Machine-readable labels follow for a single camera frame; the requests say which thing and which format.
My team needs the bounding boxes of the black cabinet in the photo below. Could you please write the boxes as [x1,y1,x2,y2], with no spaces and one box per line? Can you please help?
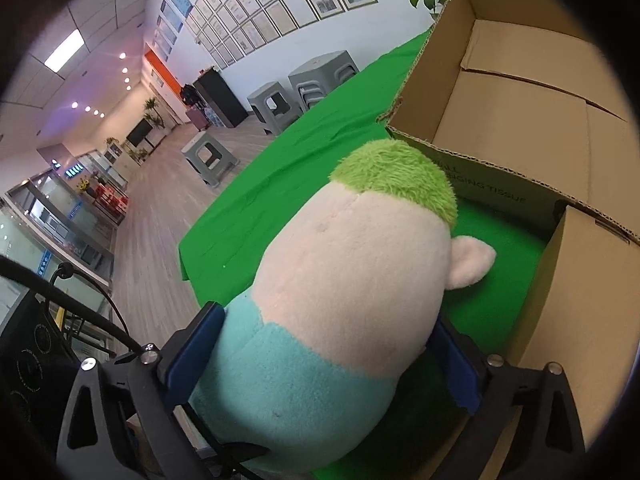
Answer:
[193,70,248,128]

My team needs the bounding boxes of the narrow cardboard box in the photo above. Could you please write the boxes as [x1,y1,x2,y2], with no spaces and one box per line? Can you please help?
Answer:
[480,206,639,479]

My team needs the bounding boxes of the black television screen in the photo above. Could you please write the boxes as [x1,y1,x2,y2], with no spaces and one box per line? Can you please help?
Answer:
[126,118,153,146]

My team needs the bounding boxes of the grey stool near table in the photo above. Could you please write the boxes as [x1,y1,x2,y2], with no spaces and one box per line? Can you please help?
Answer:
[181,131,240,188]

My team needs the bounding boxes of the black cable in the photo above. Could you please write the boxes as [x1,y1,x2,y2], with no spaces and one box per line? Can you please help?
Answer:
[0,253,147,356]

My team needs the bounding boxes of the plush doll green hair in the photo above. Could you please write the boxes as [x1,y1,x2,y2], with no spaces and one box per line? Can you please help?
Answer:
[190,139,496,472]

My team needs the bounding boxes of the large cardboard box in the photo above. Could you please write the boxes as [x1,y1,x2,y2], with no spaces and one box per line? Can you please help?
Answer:
[386,0,639,240]

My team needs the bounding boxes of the green tablecloth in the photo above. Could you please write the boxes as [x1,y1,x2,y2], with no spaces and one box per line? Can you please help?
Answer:
[177,29,549,480]

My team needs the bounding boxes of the grey stacked stools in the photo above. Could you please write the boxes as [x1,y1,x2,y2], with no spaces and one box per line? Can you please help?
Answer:
[288,50,358,112]

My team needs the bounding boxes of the grey plastic stool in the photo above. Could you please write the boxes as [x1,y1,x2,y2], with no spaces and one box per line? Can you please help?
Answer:
[247,81,302,136]

